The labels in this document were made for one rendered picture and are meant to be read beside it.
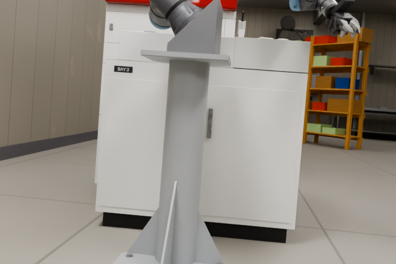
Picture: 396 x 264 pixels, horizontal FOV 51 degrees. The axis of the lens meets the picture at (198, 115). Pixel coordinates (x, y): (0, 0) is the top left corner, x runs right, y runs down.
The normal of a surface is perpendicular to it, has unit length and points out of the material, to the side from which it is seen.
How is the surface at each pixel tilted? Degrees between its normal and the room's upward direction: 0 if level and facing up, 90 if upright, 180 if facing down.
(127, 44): 90
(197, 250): 90
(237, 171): 90
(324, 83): 90
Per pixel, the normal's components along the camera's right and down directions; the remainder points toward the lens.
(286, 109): -0.06, 0.03
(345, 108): -0.83, -0.04
